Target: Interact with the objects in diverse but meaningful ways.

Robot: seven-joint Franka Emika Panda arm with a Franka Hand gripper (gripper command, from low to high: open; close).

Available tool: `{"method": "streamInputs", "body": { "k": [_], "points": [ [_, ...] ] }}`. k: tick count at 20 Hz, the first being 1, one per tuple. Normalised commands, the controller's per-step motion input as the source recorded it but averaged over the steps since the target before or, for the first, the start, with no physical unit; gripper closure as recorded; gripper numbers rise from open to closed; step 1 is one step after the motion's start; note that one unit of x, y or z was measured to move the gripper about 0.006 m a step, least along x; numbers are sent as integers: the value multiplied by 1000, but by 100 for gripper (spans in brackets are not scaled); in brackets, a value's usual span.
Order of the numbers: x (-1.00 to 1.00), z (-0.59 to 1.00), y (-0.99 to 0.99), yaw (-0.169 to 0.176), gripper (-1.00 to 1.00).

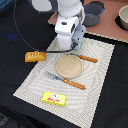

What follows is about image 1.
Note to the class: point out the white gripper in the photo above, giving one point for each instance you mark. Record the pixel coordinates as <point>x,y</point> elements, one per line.
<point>70,32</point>

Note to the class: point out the orange toy bread loaf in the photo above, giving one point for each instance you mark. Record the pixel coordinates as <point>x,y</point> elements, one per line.
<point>35,56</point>

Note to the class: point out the yellow butter box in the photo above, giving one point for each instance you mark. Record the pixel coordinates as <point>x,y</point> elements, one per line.
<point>54,98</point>

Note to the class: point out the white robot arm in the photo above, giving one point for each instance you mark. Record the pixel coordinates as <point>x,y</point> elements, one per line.
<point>64,8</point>

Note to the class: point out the large grey pot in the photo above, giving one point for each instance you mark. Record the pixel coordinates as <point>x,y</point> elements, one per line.
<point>93,12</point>

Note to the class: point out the round wooden plate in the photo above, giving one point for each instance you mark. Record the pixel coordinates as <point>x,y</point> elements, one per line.
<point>69,66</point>

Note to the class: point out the pink stove mat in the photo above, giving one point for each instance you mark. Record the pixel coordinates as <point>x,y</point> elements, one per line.
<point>107,26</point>

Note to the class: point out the woven beige placemat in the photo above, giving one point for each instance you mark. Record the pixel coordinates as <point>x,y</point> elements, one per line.
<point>78,112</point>

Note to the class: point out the knife with wooden handle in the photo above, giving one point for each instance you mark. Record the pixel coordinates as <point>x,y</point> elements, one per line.
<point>85,58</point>

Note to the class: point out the fork with wooden handle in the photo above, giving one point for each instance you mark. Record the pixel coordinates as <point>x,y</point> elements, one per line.
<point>74,84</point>

